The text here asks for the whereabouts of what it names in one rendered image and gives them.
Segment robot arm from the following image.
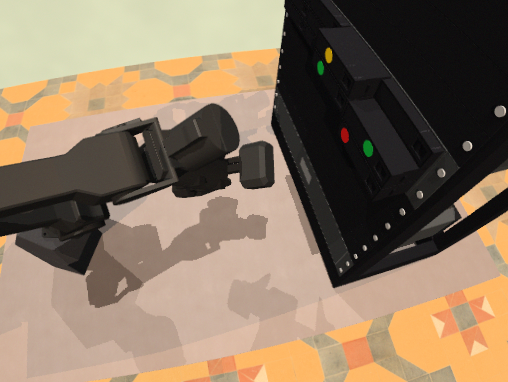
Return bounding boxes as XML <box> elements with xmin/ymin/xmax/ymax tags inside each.
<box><xmin>0</xmin><ymin>103</ymin><xmax>240</xmax><ymax>241</ymax></box>

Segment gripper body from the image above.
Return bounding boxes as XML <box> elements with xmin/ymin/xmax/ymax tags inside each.
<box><xmin>172</xmin><ymin>140</ymin><xmax>275</xmax><ymax>198</ymax></box>

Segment black server rack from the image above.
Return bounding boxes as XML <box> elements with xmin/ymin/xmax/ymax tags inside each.
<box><xmin>271</xmin><ymin>0</ymin><xmax>508</xmax><ymax>288</ymax></box>

